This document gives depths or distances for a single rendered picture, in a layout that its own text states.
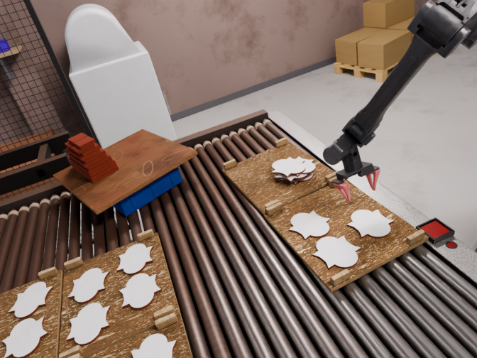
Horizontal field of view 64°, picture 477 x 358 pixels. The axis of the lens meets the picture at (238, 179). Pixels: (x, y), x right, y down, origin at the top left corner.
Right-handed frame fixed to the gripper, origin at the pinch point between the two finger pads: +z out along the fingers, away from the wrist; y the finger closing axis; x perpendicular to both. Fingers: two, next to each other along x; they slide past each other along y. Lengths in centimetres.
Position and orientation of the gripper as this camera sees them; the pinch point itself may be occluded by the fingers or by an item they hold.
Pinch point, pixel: (360, 194)
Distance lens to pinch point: 131.2
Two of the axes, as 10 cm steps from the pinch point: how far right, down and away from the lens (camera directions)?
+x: 2.8, 1.6, -9.5
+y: -9.0, 3.9, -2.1
